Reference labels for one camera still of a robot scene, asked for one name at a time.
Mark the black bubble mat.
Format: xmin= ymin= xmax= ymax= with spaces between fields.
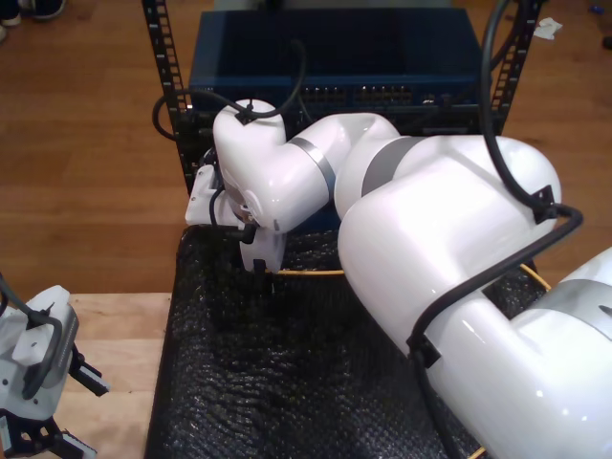
xmin=142 ymin=224 xmax=554 ymax=459

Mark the person's dark shoe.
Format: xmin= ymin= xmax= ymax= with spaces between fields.
xmin=31 ymin=0 xmax=68 ymax=21

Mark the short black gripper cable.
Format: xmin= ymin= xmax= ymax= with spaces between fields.
xmin=208 ymin=184 xmax=259 ymax=246

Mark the yellow network cable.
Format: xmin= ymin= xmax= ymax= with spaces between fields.
xmin=273 ymin=261 xmax=552 ymax=459

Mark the white crumpled paper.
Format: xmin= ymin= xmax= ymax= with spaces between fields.
xmin=532 ymin=17 xmax=564 ymax=42

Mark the black perforated rack post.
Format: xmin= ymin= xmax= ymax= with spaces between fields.
xmin=477 ymin=0 xmax=545 ymax=138
xmin=141 ymin=0 xmax=202 ymax=211

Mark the long black arm cable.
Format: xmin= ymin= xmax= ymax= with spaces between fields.
xmin=151 ymin=0 xmax=585 ymax=459

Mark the blue network switch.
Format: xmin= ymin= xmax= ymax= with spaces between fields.
xmin=188 ymin=10 xmax=493 ymax=109

